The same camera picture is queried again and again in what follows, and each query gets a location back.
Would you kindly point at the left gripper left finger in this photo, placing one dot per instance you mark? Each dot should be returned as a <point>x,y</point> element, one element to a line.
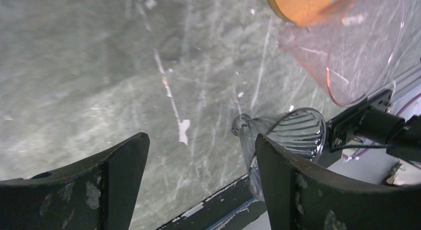
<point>96,193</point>

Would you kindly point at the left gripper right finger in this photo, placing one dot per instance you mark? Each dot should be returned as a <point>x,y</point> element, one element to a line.
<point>301,195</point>

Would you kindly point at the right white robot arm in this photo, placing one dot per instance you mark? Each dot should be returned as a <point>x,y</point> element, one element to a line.
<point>390,120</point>

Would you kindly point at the black base frame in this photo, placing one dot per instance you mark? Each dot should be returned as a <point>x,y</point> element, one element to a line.
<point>231,208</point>

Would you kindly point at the pink dripper with wooden ring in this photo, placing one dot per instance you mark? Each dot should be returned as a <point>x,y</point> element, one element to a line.
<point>352,48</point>

